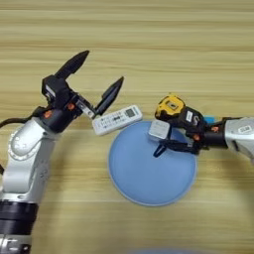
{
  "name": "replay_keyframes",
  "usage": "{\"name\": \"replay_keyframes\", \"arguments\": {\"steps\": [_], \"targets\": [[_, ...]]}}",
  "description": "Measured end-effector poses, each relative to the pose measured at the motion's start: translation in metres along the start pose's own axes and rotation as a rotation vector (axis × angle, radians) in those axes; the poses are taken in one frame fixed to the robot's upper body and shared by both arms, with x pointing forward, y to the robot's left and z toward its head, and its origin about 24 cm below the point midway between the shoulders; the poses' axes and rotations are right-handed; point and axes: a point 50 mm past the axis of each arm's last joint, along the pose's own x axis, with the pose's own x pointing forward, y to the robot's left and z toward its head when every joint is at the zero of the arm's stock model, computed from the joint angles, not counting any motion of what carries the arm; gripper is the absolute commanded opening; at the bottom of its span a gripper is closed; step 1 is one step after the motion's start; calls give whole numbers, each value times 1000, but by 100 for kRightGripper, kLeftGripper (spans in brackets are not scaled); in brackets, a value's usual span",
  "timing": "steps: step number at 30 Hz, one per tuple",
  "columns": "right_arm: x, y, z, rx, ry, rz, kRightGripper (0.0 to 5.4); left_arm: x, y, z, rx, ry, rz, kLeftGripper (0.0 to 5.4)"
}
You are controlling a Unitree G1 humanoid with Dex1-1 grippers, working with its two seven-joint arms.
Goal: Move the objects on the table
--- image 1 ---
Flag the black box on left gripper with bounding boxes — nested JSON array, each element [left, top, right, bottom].
[[41, 74, 73, 111]]

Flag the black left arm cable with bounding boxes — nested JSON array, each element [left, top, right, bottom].
[[0, 114, 36, 176]]

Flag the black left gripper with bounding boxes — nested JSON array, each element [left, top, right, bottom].
[[33, 50, 125, 135]]

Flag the white remote control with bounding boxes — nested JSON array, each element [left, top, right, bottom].
[[91, 104, 144, 137]]

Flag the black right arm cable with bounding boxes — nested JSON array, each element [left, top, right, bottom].
[[220, 115, 246, 122]]

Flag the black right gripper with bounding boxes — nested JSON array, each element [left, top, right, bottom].
[[158, 121, 229, 156]]

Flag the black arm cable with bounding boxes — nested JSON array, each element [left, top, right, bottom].
[[0, 114, 36, 176], [220, 115, 246, 122]]

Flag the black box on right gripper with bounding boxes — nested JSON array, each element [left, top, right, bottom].
[[178, 105, 208, 134]]

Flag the small grey square box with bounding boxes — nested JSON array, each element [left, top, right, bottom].
[[147, 119, 173, 141]]

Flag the round blue plate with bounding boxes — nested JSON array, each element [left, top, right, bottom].
[[107, 119, 198, 207]]

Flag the yellow black tape measure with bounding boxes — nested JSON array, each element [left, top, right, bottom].
[[152, 93, 187, 159]]

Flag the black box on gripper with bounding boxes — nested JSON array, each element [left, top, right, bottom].
[[178, 105, 208, 134], [41, 74, 73, 111]]

